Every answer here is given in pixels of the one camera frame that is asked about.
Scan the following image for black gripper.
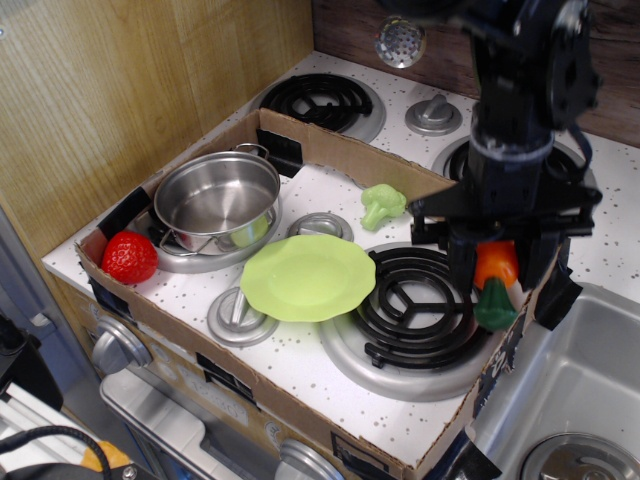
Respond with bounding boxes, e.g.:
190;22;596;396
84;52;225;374
409;149;602;293

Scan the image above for orange toy carrot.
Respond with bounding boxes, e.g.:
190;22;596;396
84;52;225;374
473;241;519;332

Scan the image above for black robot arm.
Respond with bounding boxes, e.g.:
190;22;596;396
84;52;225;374
386;1;602;290

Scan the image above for silver knob behind plate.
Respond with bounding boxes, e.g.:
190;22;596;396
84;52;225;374
287;212;354;242

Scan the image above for light green toy plate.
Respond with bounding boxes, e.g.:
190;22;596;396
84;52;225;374
240;235;376;323

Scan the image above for silver knob near plate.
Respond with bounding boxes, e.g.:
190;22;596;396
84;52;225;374
207;287;279;348

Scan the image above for front right black burner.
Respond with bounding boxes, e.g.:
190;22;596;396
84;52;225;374
351;246;491;370

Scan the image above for black burner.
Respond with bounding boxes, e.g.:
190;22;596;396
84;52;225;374
436;136;602;214
253;73;385;138
351;246;491;370

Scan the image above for back right black burner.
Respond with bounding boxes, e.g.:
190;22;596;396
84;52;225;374
436;136;602;214

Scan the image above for green toy broccoli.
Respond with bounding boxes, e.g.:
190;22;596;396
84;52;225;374
360;184;407;231

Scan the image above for silver back stove knob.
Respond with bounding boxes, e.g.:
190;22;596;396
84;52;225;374
405;94;462;136

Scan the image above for silver toy sink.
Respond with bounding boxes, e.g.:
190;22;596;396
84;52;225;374
473;284;639;479

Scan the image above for back left black burner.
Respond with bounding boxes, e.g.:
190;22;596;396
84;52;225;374
253;73;385;138

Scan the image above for hanging metal strainer ladle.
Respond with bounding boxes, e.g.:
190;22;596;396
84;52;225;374
374;15;426;69

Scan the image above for stainless steel pot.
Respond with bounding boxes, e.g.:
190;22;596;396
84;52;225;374
154;143;281;256

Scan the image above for silver oven front knob right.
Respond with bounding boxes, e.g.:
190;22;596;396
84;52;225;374
274;439;344;480

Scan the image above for silver oven knob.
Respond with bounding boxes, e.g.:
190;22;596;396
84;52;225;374
274;439;344;480
91;316;152;375

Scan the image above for red toy strawberry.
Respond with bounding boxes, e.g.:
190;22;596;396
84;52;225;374
101;231;159;285

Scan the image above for silver oven front knob left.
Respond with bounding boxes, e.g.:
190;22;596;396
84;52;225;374
91;316;152;375

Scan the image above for silver oven door handle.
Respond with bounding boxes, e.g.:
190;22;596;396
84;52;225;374
100;370;278;479

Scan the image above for black cable bottom left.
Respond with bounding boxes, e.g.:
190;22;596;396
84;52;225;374
0;424;114;480

